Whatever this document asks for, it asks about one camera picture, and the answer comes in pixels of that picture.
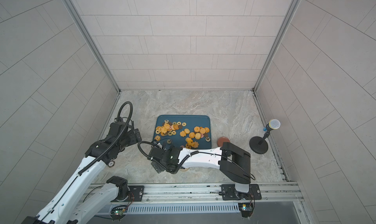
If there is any terracotta jar lid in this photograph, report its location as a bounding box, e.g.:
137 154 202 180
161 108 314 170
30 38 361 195
216 136 230 147

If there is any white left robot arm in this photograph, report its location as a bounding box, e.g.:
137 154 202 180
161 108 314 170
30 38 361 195
23 102 142 224

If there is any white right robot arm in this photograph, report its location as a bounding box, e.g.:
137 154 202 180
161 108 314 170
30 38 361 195
138 141 255 195

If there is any teal plastic tray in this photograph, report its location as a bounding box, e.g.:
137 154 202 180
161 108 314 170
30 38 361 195
153 115 212 150

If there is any left circuit board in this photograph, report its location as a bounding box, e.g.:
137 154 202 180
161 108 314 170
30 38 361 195
110 205 127 220

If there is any circuit board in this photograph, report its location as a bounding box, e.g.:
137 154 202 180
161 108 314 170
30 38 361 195
110 205 127 220
238 202 254 218

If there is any right circuit board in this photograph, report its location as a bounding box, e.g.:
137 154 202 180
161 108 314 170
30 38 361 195
238 202 254 218

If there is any microphone on black stand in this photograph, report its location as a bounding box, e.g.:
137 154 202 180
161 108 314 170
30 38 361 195
249 119 281 154

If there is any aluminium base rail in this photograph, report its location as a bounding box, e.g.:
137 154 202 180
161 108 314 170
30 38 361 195
96 182 304 219

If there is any aluminium corner frame post left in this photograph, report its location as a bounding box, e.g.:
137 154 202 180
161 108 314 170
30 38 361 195
62 0 120 94

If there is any aluminium corner frame post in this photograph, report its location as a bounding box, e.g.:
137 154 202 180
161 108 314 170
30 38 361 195
253 0 301 94
62 0 120 94

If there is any aluminium corner frame post right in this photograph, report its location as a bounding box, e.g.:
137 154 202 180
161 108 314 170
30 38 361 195
253 0 301 94

